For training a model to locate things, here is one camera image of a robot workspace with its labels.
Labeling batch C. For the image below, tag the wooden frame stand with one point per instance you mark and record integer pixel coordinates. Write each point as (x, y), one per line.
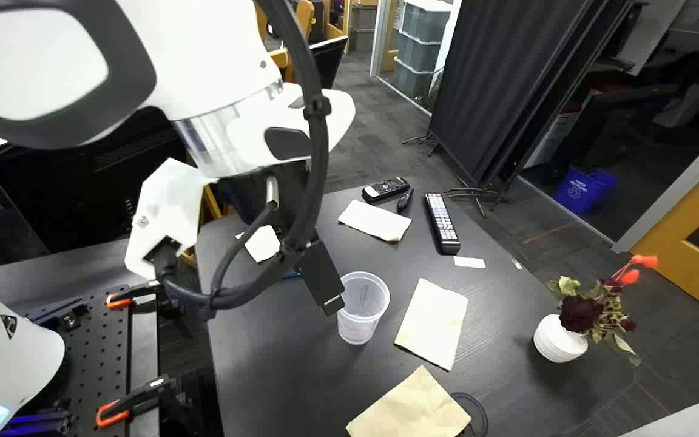
(325, 39)

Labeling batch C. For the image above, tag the grey storage drawers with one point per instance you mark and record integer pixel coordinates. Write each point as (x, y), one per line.
(417, 38)

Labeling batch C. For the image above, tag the lower orange clamp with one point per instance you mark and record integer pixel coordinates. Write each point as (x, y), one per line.
(137, 402)

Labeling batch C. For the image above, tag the black perforated breadboard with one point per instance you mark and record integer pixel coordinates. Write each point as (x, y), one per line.
(98, 367)

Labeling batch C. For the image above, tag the red rose bouquet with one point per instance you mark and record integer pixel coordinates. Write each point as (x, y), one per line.
(598, 311)

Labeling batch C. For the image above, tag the white flower vase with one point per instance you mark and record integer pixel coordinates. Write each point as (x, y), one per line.
(556, 344)

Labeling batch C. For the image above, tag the beige napkin middle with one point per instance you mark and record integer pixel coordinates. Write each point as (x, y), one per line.
(432, 323)

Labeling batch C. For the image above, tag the dark folding screen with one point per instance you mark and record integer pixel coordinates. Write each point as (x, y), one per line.
(502, 60)

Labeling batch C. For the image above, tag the white paper napkin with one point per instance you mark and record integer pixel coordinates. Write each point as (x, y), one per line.
(374, 223)

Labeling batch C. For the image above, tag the orange clamp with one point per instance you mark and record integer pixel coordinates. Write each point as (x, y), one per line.
(137, 402)
(137, 298)

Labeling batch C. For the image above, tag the round black coaster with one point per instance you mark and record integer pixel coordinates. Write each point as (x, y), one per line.
(476, 417)

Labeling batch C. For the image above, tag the small black remote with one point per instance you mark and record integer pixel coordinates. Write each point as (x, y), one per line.
(381, 190)

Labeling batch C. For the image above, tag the blue recycling bin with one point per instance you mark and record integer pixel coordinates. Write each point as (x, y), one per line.
(582, 190)

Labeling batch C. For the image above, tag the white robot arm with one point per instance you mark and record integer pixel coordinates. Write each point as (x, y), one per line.
(236, 81)

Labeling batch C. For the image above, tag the brown napkin front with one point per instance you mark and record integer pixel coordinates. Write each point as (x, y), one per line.
(417, 407)

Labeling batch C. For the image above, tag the upper orange clamp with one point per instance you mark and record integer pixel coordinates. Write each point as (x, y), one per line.
(137, 298)

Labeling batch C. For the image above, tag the small white label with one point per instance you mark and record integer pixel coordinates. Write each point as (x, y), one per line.
(474, 263)

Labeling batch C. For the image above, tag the black tv remote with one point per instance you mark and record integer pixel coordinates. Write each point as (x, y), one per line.
(440, 225)

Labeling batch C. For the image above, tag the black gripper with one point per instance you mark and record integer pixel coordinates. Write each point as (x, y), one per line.
(291, 203)

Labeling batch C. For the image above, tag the clear plastic cup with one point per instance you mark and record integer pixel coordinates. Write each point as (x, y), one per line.
(365, 302)

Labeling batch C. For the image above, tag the white crumpled paper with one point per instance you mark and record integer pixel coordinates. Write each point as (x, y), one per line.
(263, 243)

